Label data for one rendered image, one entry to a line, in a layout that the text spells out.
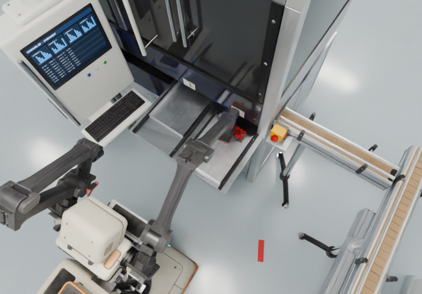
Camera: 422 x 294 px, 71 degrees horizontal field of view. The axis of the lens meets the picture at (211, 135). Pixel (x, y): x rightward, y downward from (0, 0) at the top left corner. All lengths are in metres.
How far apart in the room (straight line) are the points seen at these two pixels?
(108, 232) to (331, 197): 1.95
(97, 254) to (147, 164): 1.59
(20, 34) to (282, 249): 2.16
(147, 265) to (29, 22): 1.15
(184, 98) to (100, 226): 1.01
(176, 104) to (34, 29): 0.84
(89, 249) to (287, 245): 1.67
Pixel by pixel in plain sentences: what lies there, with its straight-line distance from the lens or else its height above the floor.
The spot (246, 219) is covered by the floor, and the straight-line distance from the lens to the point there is 2.52.
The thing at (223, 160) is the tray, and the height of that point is 0.88.
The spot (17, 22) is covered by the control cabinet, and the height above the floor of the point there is 1.57.
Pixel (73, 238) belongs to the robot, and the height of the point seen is 1.34.
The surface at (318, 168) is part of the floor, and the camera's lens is 2.75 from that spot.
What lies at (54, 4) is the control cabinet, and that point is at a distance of 1.62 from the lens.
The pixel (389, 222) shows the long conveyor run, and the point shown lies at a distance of 1.72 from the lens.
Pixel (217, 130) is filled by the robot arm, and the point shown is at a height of 1.33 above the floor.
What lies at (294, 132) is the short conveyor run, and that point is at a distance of 1.77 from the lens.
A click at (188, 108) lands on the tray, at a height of 0.88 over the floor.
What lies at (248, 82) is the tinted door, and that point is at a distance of 1.44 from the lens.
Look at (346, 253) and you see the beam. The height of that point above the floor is 0.55.
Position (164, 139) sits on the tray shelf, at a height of 0.88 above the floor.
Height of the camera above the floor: 2.47
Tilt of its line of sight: 64 degrees down
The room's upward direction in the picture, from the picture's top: 5 degrees counter-clockwise
